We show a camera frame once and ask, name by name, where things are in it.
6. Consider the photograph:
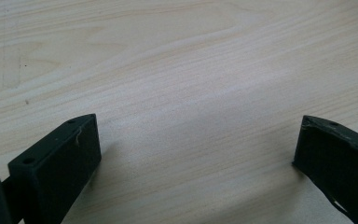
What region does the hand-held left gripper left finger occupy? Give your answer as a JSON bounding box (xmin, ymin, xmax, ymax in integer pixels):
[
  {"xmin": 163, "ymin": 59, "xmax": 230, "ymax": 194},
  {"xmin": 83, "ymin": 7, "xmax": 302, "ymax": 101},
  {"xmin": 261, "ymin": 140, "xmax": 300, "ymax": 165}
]
[{"xmin": 7, "ymin": 113, "xmax": 103, "ymax": 224}]

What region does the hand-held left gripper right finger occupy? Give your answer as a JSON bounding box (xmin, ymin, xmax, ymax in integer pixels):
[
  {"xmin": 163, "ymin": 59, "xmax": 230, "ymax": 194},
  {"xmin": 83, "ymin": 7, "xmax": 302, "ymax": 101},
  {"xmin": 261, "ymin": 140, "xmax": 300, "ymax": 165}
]
[{"xmin": 292, "ymin": 115, "xmax": 358, "ymax": 224}]

